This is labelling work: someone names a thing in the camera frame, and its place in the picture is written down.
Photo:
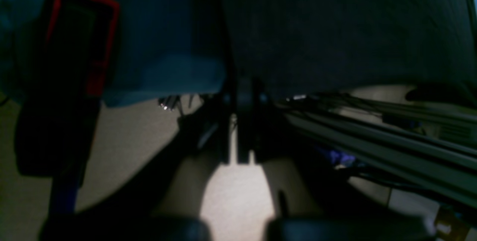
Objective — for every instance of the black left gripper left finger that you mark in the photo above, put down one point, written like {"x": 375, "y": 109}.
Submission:
{"x": 227, "y": 105}

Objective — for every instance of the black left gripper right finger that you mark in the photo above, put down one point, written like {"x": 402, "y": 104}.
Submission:
{"x": 251, "y": 98}

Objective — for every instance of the dark grey T-shirt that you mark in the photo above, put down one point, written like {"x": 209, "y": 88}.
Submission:
{"x": 319, "y": 46}

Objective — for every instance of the teal table cloth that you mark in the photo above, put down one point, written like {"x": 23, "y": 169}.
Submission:
{"x": 163, "y": 47}

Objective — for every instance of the orange black clamp upper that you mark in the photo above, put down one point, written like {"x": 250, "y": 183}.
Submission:
{"x": 56, "y": 125}

